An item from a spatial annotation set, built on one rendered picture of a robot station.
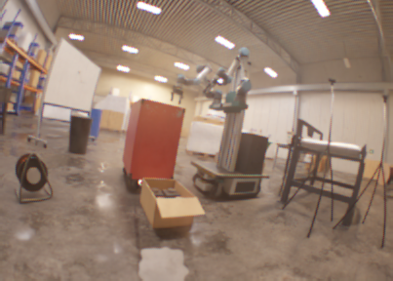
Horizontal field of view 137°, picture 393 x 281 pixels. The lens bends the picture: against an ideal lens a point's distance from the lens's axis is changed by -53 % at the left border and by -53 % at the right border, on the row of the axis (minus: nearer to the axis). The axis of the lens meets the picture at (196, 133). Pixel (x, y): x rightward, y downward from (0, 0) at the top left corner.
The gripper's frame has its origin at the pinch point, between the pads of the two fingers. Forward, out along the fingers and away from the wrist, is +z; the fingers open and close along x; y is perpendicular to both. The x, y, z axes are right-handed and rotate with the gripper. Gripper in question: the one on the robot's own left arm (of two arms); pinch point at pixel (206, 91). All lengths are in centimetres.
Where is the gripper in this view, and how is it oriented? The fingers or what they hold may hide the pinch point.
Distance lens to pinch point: 176.1
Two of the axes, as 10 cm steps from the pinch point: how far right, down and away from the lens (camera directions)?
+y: -7.6, -5.5, -3.4
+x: 2.9, 1.9, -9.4
